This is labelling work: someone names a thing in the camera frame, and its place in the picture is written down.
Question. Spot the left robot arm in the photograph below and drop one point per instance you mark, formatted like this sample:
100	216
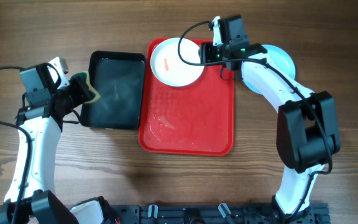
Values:
49	96

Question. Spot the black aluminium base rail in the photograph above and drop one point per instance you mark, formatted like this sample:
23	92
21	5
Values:
258	213

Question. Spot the black rectangular tray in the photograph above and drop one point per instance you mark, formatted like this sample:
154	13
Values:
118	77

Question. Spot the red plastic tray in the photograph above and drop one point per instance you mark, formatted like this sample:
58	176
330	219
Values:
197	119

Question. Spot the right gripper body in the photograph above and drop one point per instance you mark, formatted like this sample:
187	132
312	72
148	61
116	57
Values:
210	53

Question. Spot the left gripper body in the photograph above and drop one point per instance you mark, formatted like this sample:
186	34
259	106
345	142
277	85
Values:
75	96

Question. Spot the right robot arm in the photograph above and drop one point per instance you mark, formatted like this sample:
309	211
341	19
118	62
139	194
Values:
307	129

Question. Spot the green yellow sponge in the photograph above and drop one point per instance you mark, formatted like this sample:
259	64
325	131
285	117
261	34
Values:
85	78

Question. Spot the white round plate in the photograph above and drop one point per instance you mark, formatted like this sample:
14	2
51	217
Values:
169	69

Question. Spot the light blue plate front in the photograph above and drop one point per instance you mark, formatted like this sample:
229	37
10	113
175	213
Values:
280	58

